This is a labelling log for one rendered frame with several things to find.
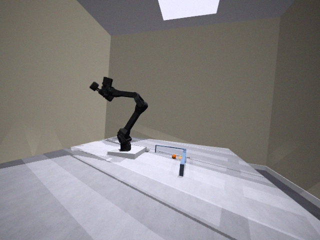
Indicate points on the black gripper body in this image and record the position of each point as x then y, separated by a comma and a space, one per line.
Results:
94, 86

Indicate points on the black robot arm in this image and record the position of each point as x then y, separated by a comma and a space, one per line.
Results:
123, 134

